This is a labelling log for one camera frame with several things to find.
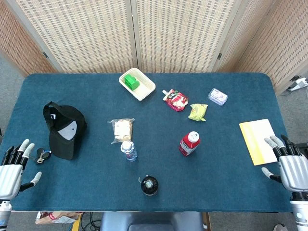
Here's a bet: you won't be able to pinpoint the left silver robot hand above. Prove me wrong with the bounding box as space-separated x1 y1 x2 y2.
0 139 42 201

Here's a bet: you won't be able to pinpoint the clear purple tissue pack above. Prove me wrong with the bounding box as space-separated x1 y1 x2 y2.
207 88 229 106

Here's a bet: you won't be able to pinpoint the woven folding screen panel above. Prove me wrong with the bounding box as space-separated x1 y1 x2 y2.
237 0 308 95
0 0 59 77
213 0 278 73
131 0 244 74
6 0 140 74

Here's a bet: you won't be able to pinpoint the green snack packet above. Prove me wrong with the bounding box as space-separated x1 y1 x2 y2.
188 103 209 122

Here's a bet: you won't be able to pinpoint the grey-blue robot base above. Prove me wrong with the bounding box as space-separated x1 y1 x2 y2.
100 211 205 231

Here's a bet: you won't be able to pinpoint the clear water bottle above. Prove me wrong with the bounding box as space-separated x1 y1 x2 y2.
120 141 139 162

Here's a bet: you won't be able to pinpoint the red NFC juice bottle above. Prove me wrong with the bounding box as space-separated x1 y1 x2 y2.
178 131 201 157

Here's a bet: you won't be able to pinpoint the black bag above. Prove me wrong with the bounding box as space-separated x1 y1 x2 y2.
42 101 88 161

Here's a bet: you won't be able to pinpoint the dark tea bottle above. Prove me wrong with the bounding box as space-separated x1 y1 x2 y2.
138 176 159 196

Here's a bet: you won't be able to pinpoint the white power strip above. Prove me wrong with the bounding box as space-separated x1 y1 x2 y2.
286 75 308 91

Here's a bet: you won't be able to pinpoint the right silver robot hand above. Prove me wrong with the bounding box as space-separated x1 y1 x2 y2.
261 134 308 193

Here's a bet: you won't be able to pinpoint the green plastic block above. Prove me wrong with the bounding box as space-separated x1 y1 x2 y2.
124 74 141 91

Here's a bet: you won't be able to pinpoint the yellow and white paper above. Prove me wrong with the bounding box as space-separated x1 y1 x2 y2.
238 118 281 167

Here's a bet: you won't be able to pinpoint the blue tablecloth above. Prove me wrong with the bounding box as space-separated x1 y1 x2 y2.
0 73 297 213

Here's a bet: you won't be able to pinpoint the red spouted drink pouch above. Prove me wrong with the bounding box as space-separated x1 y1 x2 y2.
162 89 189 112

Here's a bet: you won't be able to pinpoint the clear bag of biscuits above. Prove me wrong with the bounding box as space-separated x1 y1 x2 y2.
107 117 135 145

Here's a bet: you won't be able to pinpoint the black key bunch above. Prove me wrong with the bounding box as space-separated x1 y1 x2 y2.
34 148 52 165

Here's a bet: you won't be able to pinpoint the beige food tray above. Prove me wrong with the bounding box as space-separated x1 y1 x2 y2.
118 67 156 102

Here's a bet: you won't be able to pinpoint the black floor cables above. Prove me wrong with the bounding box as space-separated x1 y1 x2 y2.
80 211 102 231

